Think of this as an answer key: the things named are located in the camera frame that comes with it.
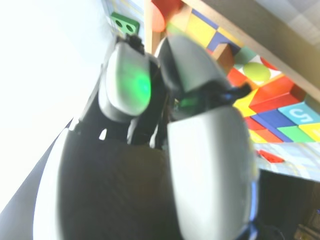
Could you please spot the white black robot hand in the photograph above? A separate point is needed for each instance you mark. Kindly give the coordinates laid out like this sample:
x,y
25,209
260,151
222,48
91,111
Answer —
x,y
112,187

